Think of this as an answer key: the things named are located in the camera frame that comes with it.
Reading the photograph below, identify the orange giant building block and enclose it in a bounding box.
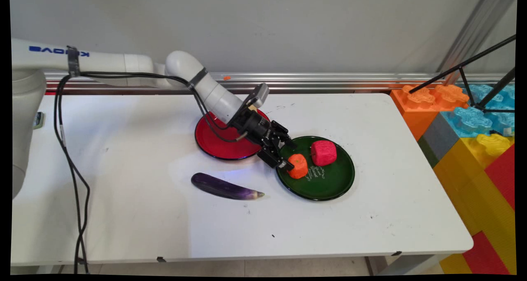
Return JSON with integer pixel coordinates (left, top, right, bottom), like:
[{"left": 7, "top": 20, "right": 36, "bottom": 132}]
[{"left": 390, "top": 84, "right": 470, "bottom": 142}]

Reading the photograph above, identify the grey giant building block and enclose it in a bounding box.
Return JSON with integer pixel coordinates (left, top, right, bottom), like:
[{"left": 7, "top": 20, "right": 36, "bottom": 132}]
[{"left": 417, "top": 113, "right": 461, "bottom": 169}]

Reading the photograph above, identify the purple eggplant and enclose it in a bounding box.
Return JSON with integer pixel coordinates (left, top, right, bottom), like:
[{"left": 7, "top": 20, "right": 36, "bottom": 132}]
[{"left": 191, "top": 173, "right": 265, "bottom": 201}]

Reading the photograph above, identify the black arm strap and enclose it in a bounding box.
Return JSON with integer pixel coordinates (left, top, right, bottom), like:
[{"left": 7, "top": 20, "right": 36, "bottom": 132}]
[
  {"left": 189, "top": 68, "right": 208, "bottom": 89},
  {"left": 66, "top": 46, "right": 81, "bottom": 78}
]

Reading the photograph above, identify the black tripod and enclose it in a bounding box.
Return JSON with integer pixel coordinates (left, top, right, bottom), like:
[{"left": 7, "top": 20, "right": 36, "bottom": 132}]
[{"left": 409, "top": 34, "right": 517, "bottom": 114}]

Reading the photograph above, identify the yellow giant building block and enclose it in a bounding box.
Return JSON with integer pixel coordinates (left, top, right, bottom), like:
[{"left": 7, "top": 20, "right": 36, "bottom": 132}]
[{"left": 432, "top": 133, "right": 516, "bottom": 274}]

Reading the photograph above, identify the aluminium wall rail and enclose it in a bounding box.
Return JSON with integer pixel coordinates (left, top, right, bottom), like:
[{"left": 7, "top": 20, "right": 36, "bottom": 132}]
[{"left": 43, "top": 72, "right": 515, "bottom": 94}]

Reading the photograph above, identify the green enamel plate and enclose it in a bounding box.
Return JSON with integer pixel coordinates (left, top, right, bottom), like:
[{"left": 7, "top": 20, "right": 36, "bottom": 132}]
[{"left": 275, "top": 136, "right": 355, "bottom": 201}]

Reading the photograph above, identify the light blue giant block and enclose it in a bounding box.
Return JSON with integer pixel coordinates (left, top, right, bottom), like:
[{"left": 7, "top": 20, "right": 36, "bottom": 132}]
[{"left": 441, "top": 83, "right": 515, "bottom": 138}]

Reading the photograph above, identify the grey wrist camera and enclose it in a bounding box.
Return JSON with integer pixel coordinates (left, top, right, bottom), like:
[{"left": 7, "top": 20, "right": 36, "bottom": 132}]
[{"left": 246, "top": 83, "right": 270, "bottom": 109}]

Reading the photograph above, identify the red enamel plate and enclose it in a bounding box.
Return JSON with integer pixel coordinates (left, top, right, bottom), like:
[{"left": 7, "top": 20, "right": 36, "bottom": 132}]
[{"left": 194, "top": 109, "right": 272, "bottom": 161}]

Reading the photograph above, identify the red giant building block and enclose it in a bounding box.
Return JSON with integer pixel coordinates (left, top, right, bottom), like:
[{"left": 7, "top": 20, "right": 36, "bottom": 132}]
[
  {"left": 462, "top": 231, "right": 511, "bottom": 276},
  {"left": 485, "top": 145, "right": 516, "bottom": 210}
]

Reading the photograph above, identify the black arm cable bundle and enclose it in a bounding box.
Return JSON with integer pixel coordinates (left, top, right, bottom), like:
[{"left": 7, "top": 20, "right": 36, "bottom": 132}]
[{"left": 54, "top": 70, "right": 250, "bottom": 274}]

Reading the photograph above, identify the red toy fruit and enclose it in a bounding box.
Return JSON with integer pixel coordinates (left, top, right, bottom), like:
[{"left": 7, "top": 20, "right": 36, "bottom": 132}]
[{"left": 310, "top": 140, "right": 338, "bottom": 167}]

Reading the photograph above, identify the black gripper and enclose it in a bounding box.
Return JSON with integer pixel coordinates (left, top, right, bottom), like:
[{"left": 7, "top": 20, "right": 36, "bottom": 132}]
[{"left": 229, "top": 107, "right": 297, "bottom": 171}]

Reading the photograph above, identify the orange toy fruit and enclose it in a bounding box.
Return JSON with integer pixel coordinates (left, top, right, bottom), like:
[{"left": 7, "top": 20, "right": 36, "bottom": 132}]
[{"left": 287, "top": 154, "right": 309, "bottom": 180}]

